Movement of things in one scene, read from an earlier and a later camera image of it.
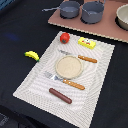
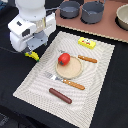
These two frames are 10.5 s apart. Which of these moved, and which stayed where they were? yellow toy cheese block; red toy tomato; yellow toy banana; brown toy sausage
Moved: red toy tomato
Stayed: yellow toy cheese block; yellow toy banana; brown toy sausage
